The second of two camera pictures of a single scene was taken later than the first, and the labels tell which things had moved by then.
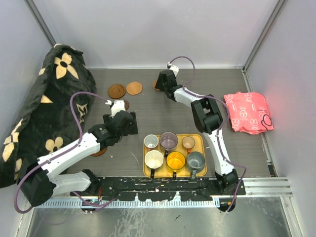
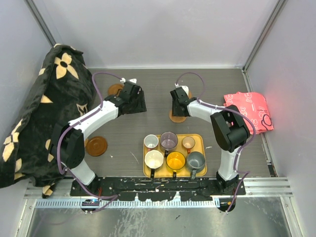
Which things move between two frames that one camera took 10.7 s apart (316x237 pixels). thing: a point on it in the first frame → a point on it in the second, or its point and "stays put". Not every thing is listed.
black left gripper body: [131, 130] → [137, 104]
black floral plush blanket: [54, 110] stays put
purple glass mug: [168, 140] stays put
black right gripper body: [160, 85] → [176, 111]
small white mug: [151, 141] stays put
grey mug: [196, 161] stays put
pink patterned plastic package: [249, 112] stays put
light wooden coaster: [153, 85] → [177, 119]
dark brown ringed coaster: [116, 91] stays put
